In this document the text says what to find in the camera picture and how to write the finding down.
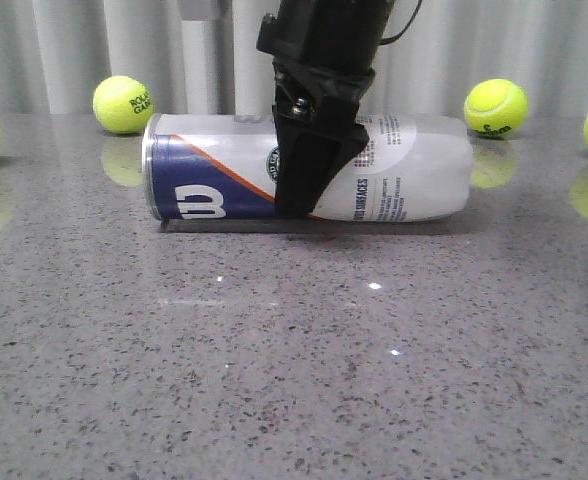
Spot Wilson 3 tennis ball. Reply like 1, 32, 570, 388
463, 78, 529, 137

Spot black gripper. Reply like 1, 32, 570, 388
257, 13, 376, 217

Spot Roland Garros tennis ball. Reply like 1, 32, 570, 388
92, 75, 155, 134

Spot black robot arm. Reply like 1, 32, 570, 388
256, 1, 394, 217

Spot white blue tennis ball can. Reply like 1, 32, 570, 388
142, 114, 474, 223

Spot black cable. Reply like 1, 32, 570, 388
381, 0, 424, 44

